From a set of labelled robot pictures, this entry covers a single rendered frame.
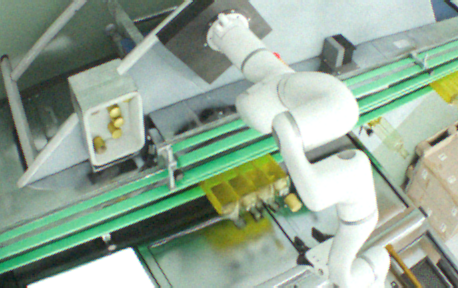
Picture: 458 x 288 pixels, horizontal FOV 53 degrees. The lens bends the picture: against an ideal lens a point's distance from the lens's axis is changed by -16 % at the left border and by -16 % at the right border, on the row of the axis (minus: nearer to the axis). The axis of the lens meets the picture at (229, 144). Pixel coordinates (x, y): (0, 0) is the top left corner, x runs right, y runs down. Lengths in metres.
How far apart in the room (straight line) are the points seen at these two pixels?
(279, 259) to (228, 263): 0.16
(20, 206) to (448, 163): 4.53
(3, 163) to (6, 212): 0.46
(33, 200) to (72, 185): 0.14
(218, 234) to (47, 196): 0.56
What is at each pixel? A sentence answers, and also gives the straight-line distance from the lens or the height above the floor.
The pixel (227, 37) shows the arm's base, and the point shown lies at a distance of 1.40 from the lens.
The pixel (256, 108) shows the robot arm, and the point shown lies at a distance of 1.14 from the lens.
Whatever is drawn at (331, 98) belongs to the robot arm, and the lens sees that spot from 1.01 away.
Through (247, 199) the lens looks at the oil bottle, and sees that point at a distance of 1.57.
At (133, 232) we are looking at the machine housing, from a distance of 1.73.
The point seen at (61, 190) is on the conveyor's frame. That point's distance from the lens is 1.58.
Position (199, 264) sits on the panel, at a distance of 1.62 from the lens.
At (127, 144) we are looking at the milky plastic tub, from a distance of 1.57.
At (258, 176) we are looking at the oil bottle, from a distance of 1.62.
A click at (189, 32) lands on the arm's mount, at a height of 0.81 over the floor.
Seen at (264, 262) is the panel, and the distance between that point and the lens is 1.63.
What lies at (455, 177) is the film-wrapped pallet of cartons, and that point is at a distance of 5.32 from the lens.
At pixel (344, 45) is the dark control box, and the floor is 0.82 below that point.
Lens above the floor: 1.83
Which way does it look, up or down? 34 degrees down
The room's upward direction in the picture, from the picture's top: 143 degrees clockwise
